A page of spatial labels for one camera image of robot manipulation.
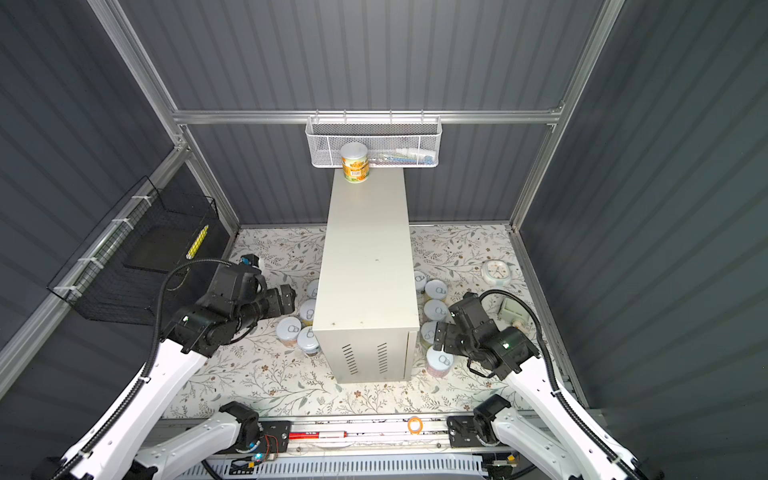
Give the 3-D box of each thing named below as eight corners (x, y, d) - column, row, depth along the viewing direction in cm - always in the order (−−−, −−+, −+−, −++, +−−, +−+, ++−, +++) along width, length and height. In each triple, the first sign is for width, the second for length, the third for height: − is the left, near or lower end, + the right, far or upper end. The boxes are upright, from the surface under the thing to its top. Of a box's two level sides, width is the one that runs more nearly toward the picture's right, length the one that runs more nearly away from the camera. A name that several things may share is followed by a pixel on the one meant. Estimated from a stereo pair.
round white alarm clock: (483, 287, 104) (485, 282, 102) (477, 264, 111) (479, 259, 108) (512, 287, 104) (515, 282, 102) (505, 264, 111) (508, 259, 108)
